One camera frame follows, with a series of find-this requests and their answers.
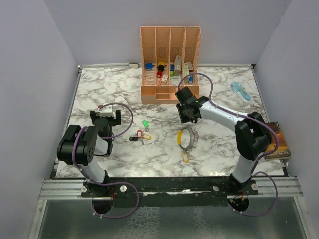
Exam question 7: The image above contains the metal keyring with yellow grip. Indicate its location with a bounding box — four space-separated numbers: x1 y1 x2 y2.
177 127 199 153

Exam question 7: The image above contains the green key tag with key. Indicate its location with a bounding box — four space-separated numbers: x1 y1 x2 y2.
142 120 149 132

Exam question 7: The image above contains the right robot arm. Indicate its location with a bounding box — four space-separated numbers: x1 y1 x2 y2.
175 87 272 195

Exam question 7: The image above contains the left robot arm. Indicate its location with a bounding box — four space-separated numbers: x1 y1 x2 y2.
57 106 122 197

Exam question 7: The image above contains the black key tag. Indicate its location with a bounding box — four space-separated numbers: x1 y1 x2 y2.
129 137 139 141

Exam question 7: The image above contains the red key tag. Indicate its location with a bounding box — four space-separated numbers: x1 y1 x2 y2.
137 130 143 138

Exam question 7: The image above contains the blue cap bottle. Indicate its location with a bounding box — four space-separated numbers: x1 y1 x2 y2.
188 76 194 84

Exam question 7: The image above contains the yellow key tag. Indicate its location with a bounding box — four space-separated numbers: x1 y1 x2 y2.
142 134 152 140

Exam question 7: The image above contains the white red box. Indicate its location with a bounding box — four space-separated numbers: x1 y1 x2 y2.
184 62 194 81

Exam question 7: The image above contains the tall grey box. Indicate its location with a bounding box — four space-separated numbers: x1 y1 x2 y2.
173 55 182 76

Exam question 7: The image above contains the peach desk organizer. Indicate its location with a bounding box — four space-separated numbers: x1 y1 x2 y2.
140 26 202 104

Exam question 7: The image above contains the blue toothbrush package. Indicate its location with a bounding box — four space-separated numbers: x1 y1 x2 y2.
229 82 252 103

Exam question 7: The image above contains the blue block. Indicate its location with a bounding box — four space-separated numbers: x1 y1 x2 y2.
145 62 154 71

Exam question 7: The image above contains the paperback book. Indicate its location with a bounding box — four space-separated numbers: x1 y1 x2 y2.
265 122 292 160

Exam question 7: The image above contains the white adapter at wall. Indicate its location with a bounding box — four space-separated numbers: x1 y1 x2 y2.
128 63 140 69

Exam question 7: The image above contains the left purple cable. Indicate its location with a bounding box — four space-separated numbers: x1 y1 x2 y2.
71 102 140 219

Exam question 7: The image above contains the purple cable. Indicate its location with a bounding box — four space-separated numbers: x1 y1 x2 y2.
71 102 140 219
177 72 279 217

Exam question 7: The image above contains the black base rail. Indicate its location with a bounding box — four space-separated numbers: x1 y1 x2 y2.
81 176 258 208

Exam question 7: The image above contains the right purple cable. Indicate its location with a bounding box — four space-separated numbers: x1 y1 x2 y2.
177 72 279 217

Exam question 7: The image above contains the aluminium frame bar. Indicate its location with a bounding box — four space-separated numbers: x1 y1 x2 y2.
39 176 303 200

